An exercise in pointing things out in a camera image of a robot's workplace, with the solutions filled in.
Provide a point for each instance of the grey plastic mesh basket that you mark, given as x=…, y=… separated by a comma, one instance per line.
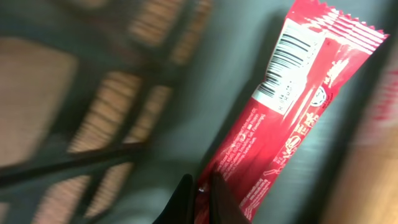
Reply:
x=106, y=105

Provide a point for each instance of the red chocolate bar wrapper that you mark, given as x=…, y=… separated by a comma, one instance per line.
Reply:
x=318, y=50

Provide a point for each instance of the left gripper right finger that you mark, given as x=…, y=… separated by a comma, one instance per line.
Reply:
x=223, y=208

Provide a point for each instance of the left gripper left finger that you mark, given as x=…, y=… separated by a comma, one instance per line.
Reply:
x=179, y=208

